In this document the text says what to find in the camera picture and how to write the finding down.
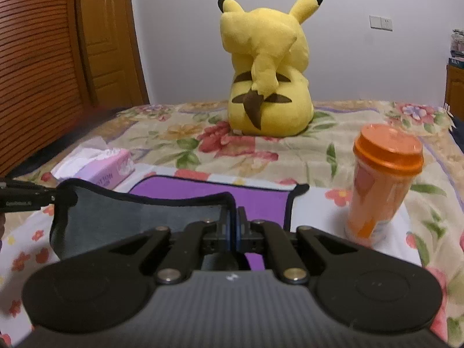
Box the white strawberry print cloth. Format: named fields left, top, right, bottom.
left=1, top=164, right=421, bottom=346

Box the stack of folded fabrics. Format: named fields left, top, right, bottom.
left=448, top=29, right=464, bottom=69

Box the wooden sideboard cabinet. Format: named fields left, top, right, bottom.
left=444, top=65, right=464, bottom=120

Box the grey purple microfibre towel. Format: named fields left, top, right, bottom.
left=50, top=175, right=309, bottom=259

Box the wooden louvred wardrobe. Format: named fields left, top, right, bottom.
left=1, top=0, right=149, bottom=174

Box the pink tissue box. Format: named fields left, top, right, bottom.
left=51, top=146, right=135, bottom=189

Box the orange lidded plastic cup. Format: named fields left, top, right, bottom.
left=345, top=123, right=424, bottom=247

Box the yellow Pikachu plush toy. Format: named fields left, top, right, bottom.
left=218, top=0, right=323, bottom=137

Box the white wall switch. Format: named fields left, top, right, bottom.
left=369, top=16, right=393, bottom=32

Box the floral bed blanket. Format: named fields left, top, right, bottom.
left=17, top=101, right=463, bottom=347

